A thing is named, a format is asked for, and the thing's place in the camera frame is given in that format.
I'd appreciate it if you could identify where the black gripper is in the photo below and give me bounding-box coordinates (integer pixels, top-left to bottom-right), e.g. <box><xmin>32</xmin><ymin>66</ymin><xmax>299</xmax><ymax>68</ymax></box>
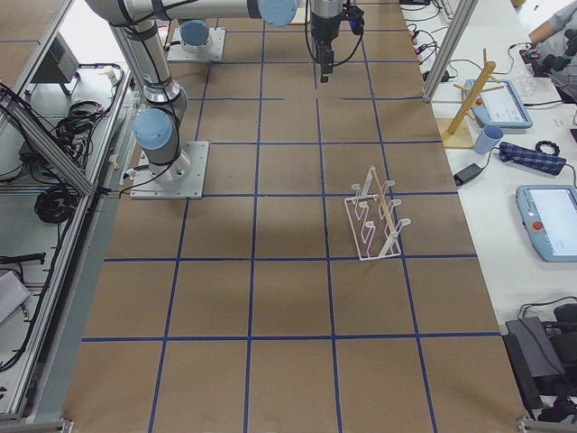
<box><xmin>311</xmin><ymin>0</ymin><xmax>341</xmax><ymax>83</ymax></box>

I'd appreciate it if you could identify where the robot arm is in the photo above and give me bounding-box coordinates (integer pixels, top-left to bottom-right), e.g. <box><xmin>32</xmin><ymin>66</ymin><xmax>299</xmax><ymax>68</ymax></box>
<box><xmin>88</xmin><ymin>1</ymin><xmax>299</xmax><ymax>184</ymax></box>
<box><xmin>179</xmin><ymin>20</ymin><xmax>210</xmax><ymax>50</ymax></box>

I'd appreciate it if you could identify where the blue cup on desk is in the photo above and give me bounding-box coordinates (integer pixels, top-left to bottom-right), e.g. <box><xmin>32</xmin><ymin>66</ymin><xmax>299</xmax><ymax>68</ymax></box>
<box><xmin>473</xmin><ymin>124</ymin><xmax>504</xmax><ymax>155</ymax></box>

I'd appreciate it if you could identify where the wooden mug tree stand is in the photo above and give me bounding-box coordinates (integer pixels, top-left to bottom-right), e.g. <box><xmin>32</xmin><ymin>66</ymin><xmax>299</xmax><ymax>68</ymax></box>
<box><xmin>436</xmin><ymin>50</ymin><xmax>504</xmax><ymax>149</ymax></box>

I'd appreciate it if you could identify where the blue teach pendant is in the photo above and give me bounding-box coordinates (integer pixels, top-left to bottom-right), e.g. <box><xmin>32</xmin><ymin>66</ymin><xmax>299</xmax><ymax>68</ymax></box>
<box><xmin>472</xmin><ymin>79</ymin><xmax>533</xmax><ymax>129</ymax></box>
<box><xmin>516</xmin><ymin>185</ymin><xmax>576</xmax><ymax>263</ymax></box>

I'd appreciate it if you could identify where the black power adapter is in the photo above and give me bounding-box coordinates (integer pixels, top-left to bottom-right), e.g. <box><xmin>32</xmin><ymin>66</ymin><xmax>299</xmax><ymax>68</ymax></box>
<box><xmin>453</xmin><ymin>163</ymin><xmax>483</xmax><ymax>187</ymax></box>

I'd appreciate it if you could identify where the person at desk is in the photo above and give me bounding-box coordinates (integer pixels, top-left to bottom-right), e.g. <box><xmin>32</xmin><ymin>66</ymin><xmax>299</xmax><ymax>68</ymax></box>
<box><xmin>529</xmin><ymin>1</ymin><xmax>576</xmax><ymax>93</ymax></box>

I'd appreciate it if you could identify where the blue plaid cloth case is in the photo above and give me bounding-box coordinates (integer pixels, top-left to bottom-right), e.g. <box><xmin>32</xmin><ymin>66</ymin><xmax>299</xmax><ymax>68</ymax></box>
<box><xmin>499</xmin><ymin>142</ymin><xmax>566</xmax><ymax>176</ymax></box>

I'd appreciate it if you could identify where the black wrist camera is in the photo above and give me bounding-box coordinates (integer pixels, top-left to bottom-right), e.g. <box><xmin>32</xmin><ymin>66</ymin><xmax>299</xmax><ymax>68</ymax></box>
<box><xmin>343</xmin><ymin>1</ymin><xmax>365</xmax><ymax>36</ymax></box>

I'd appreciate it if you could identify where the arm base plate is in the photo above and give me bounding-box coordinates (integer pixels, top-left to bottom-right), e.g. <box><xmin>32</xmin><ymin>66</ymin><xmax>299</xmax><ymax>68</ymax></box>
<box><xmin>167</xmin><ymin>27</ymin><xmax>226</xmax><ymax>63</ymax></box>
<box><xmin>129</xmin><ymin>142</ymin><xmax>209</xmax><ymax>199</ymax></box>

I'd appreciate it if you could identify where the aluminium frame post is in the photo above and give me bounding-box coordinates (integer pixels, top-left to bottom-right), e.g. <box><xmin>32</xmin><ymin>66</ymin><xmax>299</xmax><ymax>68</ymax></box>
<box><xmin>422</xmin><ymin>0</ymin><xmax>478</xmax><ymax>102</ymax></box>

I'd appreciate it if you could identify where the white wire cup rack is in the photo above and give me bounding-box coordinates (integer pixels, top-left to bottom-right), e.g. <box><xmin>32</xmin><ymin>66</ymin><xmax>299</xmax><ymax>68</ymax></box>
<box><xmin>343</xmin><ymin>166</ymin><xmax>411</xmax><ymax>261</ymax></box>

